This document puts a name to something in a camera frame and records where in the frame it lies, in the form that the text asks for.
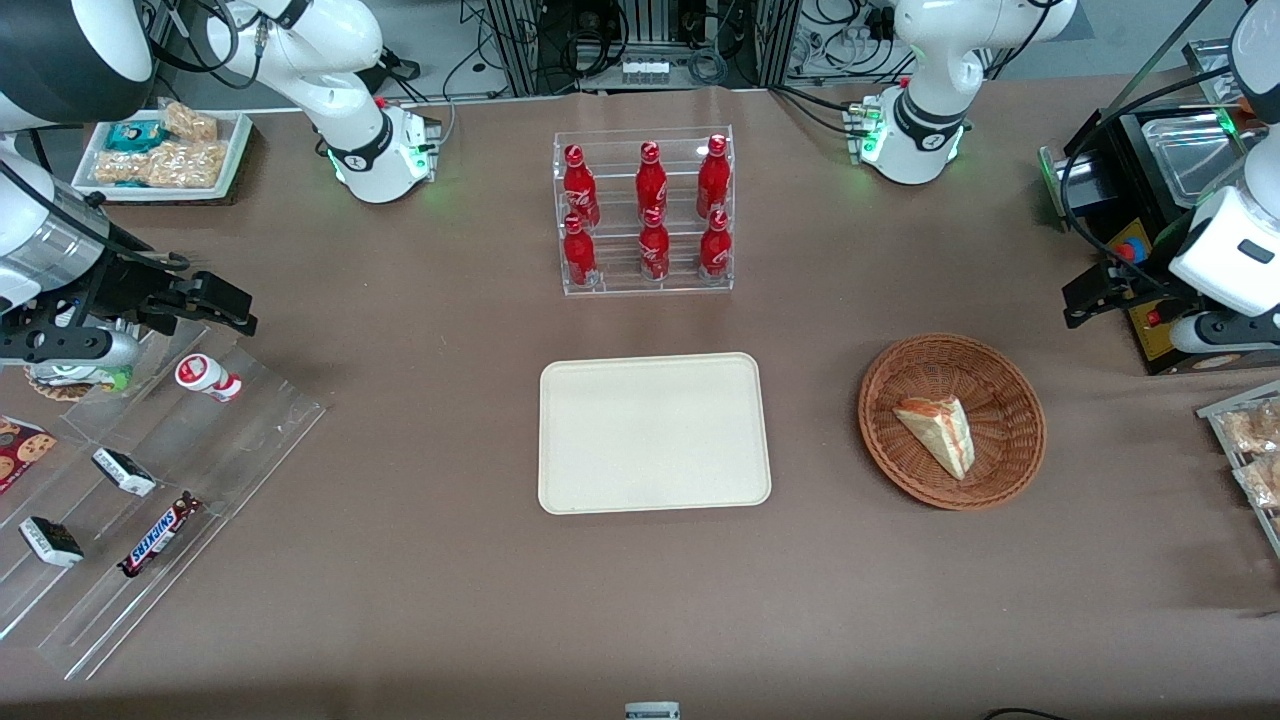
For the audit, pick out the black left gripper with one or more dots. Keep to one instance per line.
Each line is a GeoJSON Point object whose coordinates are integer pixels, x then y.
{"type": "Point", "coordinates": [1128, 279]}

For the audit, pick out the black white snack box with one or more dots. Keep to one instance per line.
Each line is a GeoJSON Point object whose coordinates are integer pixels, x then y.
{"type": "Point", "coordinates": [124, 471]}
{"type": "Point", "coordinates": [51, 541]}

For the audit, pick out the white power strip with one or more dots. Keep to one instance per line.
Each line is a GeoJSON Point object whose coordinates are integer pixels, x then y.
{"type": "Point", "coordinates": [645, 72]}

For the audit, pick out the triangular sandwich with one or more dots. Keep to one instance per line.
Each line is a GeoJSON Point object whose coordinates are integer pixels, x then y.
{"type": "Point", "coordinates": [940, 432]}

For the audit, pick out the grey metal tray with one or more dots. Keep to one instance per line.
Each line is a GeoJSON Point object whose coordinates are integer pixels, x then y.
{"type": "Point", "coordinates": [1208, 65]}

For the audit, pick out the teal snack pack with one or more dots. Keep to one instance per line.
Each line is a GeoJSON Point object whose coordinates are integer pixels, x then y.
{"type": "Point", "coordinates": [135, 135]}

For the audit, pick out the red cola bottle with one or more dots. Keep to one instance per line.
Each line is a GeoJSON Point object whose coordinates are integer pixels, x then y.
{"type": "Point", "coordinates": [579, 188]}
{"type": "Point", "coordinates": [578, 255]}
{"type": "Point", "coordinates": [654, 250]}
{"type": "Point", "coordinates": [715, 248]}
{"type": "Point", "coordinates": [651, 182]}
{"type": "Point", "coordinates": [713, 180]}

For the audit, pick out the clear acrylic stepped shelf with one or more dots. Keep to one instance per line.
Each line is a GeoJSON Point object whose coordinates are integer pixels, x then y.
{"type": "Point", "coordinates": [200, 450]}

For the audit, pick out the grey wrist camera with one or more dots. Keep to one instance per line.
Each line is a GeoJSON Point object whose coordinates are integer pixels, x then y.
{"type": "Point", "coordinates": [70, 348]}
{"type": "Point", "coordinates": [1225, 333]}

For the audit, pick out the white square snack tray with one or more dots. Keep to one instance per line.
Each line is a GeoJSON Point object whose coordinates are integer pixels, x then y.
{"type": "Point", "coordinates": [235, 150]}

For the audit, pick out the clear bag of crackers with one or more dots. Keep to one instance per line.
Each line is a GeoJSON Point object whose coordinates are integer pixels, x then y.
{"type": "Point", "coordinates": [122, 167]}
{"type": "Point", "coordinates": [190, 122]}
{"type": "Point", "coordinates": [185, 165]}

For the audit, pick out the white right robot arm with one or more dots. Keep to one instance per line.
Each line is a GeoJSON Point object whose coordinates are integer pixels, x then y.
{"type": "Point", "coordinates": [350, 90]}

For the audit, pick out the red cookie pack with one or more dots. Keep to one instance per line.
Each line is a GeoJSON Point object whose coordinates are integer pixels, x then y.
{"type": "Point", "coordinates": [20, 452]}

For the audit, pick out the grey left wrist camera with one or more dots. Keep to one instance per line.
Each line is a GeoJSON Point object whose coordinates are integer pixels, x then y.
{"type": "Point", "coordinates": [1225, 333]}

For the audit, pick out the black yellow machine box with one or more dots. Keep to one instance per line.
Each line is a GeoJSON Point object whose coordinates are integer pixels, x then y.
{"type": "Point", "coordinates": [1120, 200]}

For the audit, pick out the shiny metal pan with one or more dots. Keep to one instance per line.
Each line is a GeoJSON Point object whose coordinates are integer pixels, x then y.
{"type": "Point", "coordinates": [1190, 155]}

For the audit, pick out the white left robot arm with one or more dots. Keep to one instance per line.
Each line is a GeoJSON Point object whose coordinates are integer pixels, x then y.
{"type": "Point", "coordinates": [925, 110]}

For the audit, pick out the wrapped bread pack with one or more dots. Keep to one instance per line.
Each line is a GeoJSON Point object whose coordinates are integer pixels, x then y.
{"type": "Point", "coordinates": [1262, 480]}
{"type": "Point", "coordinates": [1255, 428]}

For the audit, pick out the red white yogurt bottle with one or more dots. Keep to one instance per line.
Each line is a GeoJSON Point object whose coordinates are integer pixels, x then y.
{"type": "Point", "coordinates": [205, 376]}

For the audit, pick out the clear acrylic bottle rack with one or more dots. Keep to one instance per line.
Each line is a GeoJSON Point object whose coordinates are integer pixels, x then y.
{"type": "Point", "coordinates": [620, 280]}

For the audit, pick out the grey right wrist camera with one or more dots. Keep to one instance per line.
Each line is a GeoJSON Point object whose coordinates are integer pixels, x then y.
{"type": "Point", "coordinates": [70, 348]}

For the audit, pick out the cream plastic tray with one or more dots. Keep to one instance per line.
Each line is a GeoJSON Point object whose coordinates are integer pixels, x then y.
{"type": "Point", "coordinates": [650, 435]}

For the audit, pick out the white device at table edge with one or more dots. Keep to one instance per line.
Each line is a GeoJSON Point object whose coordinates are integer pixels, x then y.
{"type": "Point", "coordinates": [652, 711]}

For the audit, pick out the round brown wicker basket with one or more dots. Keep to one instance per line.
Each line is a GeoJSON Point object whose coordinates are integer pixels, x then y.
{"type": "Point", "coordinates": [910, 470]}

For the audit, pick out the small woven coaster basket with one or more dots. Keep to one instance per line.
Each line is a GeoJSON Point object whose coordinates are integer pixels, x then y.
{"type": "Point", "coordinates": [60, 384]}

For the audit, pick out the brown Snickers bar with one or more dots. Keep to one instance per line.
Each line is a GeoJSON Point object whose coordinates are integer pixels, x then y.
{"type": "Point", "coordinates": [158, 534]}

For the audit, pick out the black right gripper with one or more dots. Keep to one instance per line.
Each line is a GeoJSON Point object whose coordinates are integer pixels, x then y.
{"type": "Point", "coordinates": [128, 285]}

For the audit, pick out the aluminium frame rack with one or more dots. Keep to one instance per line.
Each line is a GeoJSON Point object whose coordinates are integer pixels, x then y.
{"type": "Point", "coordinates": [640, 30]}

